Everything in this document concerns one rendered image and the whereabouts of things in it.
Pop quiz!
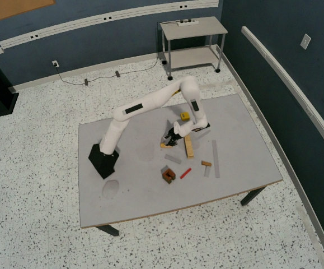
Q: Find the try square with wooden stock and grey blade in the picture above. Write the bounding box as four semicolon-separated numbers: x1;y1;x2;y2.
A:
202;161;212;177

